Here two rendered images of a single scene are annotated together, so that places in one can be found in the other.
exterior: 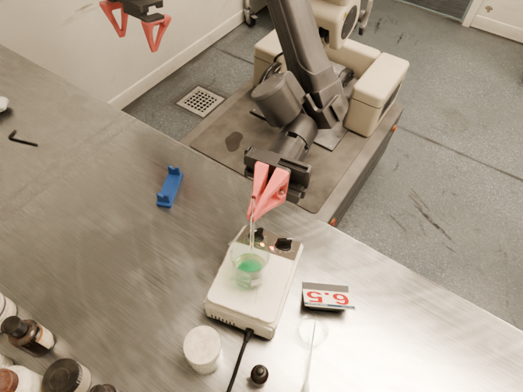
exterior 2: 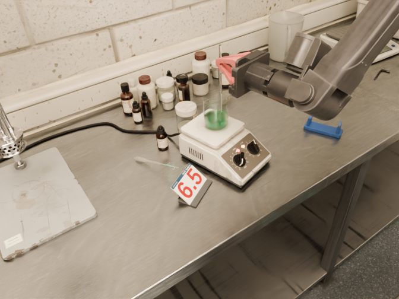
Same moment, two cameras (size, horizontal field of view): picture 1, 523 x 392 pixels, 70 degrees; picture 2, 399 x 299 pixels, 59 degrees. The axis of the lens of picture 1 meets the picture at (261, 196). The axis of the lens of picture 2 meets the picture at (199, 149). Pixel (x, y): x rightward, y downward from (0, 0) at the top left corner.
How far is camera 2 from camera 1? 86 cm
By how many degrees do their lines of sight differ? 73
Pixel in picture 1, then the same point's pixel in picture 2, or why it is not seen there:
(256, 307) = (193, 124)
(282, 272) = (210, 139)
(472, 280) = not seen: outside the picture
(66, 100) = not seen: outside the picture
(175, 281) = not seen: hidden behind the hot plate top
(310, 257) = (231, 193)
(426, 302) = (153, 258)
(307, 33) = (357, 30)
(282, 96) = (294, 42)
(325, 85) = (319, 73)
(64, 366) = (203, 77)
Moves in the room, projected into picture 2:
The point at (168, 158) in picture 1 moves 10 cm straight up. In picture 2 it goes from (360, 133) to (370, 101)
